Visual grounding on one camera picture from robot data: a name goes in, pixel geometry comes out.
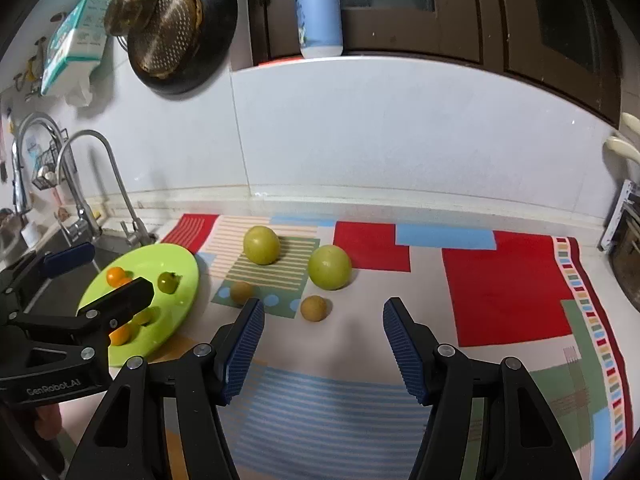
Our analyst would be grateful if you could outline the small orange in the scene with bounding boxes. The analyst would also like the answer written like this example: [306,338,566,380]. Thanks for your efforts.
[110,323,132,347]
[106,266,129,288]

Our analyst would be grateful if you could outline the small green tomato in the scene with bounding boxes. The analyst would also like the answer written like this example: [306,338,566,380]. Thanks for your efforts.
[131,307,153,326]

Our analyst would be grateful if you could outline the small green fruit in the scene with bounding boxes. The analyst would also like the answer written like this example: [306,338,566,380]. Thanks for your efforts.
[156,272,181,295]

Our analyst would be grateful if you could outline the brown kiwi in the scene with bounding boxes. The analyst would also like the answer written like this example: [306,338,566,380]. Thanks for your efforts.
[299,295,329,323]
[230,282,255,307]

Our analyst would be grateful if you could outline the green guava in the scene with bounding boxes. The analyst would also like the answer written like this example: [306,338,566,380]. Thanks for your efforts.
[307,245,352,290]
[243,226,281,266]

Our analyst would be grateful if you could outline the large chrome kitchen faucet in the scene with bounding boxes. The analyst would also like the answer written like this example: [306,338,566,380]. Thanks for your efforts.
[11,112,102,242]

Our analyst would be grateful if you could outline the left hand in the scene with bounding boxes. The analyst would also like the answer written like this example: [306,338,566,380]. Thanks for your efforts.
[35,404,62,441]

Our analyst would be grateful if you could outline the stainless steel sink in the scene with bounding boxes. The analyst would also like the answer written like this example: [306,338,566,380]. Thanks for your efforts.
[1,233,130,316]

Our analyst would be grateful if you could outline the lime green plate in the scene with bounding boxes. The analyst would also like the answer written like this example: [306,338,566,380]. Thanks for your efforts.
[77,243,200,367]

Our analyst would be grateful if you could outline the slim chrome gooseneck faucet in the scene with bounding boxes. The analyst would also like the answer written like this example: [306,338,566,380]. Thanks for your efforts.
[56,129,157,247]

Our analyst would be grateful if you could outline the colourful patterned cloth mat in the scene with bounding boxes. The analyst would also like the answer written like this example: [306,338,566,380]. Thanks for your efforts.
[60,212,637,480]

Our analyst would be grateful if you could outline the steel pot on rack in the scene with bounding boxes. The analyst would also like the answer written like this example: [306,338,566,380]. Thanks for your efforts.
[611,238,640,310]

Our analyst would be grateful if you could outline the teal white tissue box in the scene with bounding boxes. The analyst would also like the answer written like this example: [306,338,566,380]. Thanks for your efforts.
[40,0,112,107]

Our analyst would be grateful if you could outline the metal dish rack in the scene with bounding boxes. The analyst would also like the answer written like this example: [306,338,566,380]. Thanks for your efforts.
[599,179,639,254]

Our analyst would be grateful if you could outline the perforated metal strainer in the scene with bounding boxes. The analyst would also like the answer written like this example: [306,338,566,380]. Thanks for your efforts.
[127,0,201,79]

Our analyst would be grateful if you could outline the small brass pot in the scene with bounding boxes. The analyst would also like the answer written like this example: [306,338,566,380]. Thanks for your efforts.
[104,0,157,37]

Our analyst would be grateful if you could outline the black frying pan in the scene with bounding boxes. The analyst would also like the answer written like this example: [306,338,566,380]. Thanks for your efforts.
[127,0,239,96]

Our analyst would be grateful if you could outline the blue white pump bottle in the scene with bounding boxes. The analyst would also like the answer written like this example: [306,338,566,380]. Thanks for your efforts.
[295,0,343,58]

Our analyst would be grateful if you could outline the black wire sink basket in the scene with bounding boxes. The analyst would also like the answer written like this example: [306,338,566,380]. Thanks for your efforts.
[28,140,66,191]

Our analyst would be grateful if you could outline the wall hook rail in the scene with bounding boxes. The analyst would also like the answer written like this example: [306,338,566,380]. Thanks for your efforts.
[13,36,47,102]

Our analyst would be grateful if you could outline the white handled knife lower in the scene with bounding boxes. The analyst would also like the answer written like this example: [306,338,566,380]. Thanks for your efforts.
[604,136,640,165]

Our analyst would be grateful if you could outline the white handled knife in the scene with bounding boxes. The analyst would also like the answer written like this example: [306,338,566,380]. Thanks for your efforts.
[620,112,640,134]
[604,136,640,165]

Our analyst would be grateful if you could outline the white handled knife upper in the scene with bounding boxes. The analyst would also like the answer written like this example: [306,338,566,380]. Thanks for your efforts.
[620,112,640,134]

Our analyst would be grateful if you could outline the dark wooden window frame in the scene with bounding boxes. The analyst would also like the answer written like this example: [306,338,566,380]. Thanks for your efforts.
[246,0,624,126]

